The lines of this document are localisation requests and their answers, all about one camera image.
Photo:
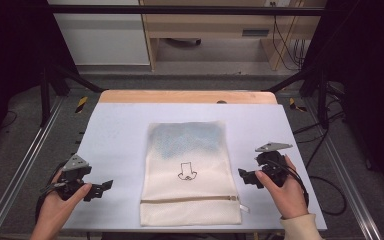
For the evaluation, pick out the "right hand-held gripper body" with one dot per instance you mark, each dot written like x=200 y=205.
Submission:
x=273 y=163

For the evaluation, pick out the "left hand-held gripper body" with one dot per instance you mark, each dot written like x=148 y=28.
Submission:
x=75 y=176

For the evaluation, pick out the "white mesh laundry bag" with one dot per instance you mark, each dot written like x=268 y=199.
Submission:
x=189 y=200

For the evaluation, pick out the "person's left hand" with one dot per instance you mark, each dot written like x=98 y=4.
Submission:
x=56 y=206

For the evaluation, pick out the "person's right hand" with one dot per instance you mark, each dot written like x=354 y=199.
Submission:
x=286 y=196

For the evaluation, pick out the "white table mat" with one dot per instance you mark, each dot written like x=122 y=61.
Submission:
x=113 y=140

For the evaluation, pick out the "person's right cream sleeve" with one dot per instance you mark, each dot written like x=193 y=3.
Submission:
x=301 y=230

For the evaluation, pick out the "black metal stand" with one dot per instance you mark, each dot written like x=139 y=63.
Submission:
x=46 y=96
x=321 y=96

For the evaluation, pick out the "wooden table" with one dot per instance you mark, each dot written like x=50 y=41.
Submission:
x=166 y=96

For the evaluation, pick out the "black curtain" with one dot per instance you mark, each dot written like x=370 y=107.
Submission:
x=370 y=83
x=10 y=50

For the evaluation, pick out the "white cabinet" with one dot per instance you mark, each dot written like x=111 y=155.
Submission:
x=103 y=40

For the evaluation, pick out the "wooden desk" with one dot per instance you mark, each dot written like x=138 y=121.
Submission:
x=210 y=25

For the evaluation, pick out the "aluminium floor rail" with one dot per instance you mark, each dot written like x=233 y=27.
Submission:
x=343 y=166
x=23 y=163

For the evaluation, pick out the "black horizontal frame bar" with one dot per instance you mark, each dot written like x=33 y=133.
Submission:
x=180 y=10

